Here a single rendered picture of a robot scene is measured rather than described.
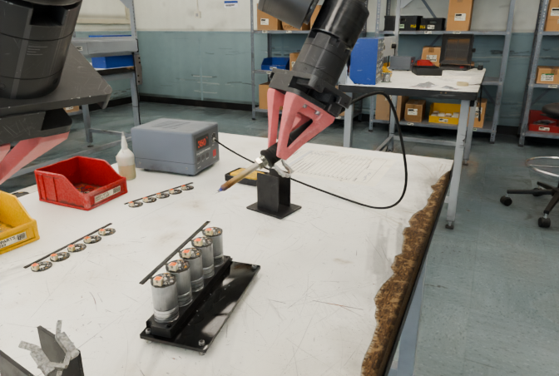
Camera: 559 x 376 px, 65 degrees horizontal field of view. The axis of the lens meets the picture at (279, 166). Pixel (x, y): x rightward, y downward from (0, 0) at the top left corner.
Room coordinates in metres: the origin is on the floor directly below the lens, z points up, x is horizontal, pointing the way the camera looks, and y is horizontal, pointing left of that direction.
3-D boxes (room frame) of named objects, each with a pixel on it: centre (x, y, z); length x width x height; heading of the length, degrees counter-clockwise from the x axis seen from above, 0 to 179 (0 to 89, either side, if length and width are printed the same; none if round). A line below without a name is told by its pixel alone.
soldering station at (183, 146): (0.94, 0.23, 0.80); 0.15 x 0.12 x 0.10; 70
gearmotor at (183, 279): (0.40, 0.11, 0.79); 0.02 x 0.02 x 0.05
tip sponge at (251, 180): (0.85, 0.07, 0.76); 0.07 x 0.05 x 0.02; 61
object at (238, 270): (0.43, 0.08, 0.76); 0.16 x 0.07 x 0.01; 163
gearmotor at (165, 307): (0.38, 0.11, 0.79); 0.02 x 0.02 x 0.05
